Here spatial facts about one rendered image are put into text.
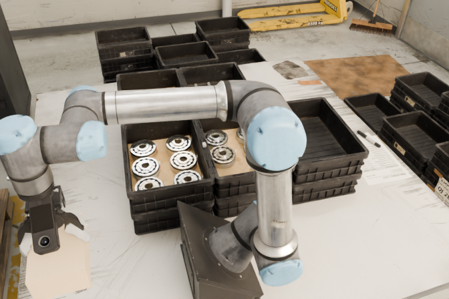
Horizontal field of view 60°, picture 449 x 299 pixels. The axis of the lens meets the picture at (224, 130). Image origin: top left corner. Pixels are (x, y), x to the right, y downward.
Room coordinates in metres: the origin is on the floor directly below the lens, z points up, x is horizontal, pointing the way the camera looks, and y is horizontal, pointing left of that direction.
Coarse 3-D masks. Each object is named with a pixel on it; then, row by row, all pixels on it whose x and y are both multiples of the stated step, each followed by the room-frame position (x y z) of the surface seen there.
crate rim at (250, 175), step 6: (198, 120) 1.27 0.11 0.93; (198, 126) 1.23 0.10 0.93; (204, 138) 1.15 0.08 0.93; (210, 156) 1.05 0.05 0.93; (210, 162) 1.02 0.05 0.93; (294, 168) 1.01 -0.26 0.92; (216, 174) 0.96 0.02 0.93; (234, 174) 0.96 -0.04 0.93; (240, 174) 0.97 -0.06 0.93; (246, 174) 0.96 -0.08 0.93; (252, 174) 0.97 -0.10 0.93; (216, 180) 0.94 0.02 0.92; (222, 180) 0.94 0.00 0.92; (228, 180) 0.94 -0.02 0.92; (234, 180) 0.95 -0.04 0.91; (240, 180) 0.96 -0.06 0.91
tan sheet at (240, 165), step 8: (232, 136) 1.29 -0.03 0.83; (232, 144) 1.24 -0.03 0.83; (240, 144) 1.24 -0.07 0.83; (240, 152) 1.19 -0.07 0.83; (240, 160) 1.14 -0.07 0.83; (216, 168) 1.09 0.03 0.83; (224, 168) 1.09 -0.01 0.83; (232, 168) 1.10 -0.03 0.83; (240, 168) 1.10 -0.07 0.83; (248, 168) 1.10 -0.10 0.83
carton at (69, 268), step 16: (64, 224) 0.58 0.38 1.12; (64, 240) 0.54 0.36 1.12; (80, 240) 0.54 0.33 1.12; (32, 256) 0.49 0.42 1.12; (48, 256) 0.50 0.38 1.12; (64, 256) 0.50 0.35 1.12; (80, 256) 0.50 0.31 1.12; (32, 272) 0.46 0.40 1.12; (48, 272) 0.46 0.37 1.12; (64, 272) 0.46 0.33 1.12; (80, 272) 0.46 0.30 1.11; (32, 288) 0.43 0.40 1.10; (48, 288) 0.44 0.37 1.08; (64, 288) 0.45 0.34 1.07; (80, 288) 0.46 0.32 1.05
